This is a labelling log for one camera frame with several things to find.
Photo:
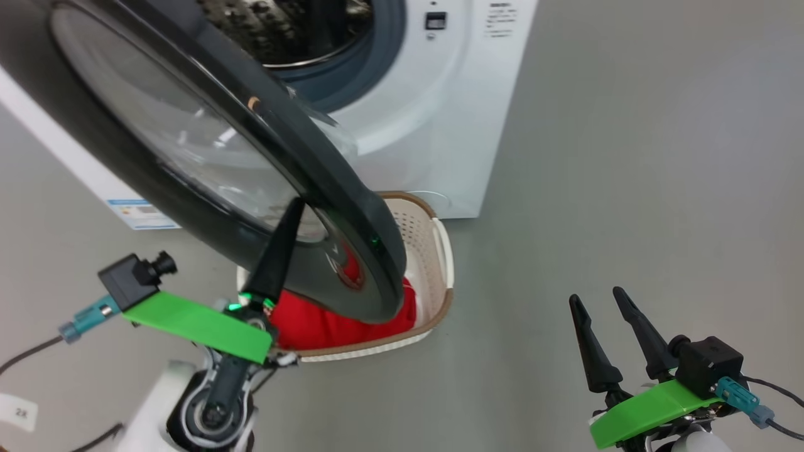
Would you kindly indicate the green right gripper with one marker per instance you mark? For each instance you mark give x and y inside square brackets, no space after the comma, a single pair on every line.
[647,411]

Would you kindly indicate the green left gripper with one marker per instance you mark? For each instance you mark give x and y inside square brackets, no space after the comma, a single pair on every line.
[195,323]

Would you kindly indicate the red garment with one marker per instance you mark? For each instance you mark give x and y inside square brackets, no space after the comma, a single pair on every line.
[326,329]

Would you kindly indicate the dark round washer door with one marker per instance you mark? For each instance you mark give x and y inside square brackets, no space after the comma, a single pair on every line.
[358,213]

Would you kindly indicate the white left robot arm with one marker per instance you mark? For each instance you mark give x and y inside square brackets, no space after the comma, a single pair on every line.
[151,408]

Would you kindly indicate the cream perforated laundry basket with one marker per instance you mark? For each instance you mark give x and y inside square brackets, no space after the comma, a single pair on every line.
[430,251]

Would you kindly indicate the white front-load washing machine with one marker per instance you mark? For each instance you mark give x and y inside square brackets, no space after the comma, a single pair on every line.
[427,125]

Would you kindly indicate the blue energy label sticker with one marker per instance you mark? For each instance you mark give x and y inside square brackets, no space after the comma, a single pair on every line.
[141,215]

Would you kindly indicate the white 2X paper tag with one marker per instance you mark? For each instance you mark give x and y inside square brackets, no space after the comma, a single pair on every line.
[19,412]

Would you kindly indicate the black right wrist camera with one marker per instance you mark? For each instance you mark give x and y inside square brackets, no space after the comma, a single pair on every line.
[710,364]

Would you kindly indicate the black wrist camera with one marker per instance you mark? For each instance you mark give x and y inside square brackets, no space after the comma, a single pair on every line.
[129,279]
[710,364]

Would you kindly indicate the teal right camera connector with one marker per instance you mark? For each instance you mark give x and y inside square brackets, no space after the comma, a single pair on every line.
[744,402]

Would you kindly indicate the teal camera connector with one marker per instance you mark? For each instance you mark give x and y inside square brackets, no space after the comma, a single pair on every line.
[744,402]
[91,317]

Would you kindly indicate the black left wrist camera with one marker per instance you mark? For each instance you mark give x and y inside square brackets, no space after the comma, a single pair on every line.
[129,279]

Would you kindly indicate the teal left camera connector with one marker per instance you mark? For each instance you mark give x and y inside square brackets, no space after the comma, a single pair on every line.
[91,317]

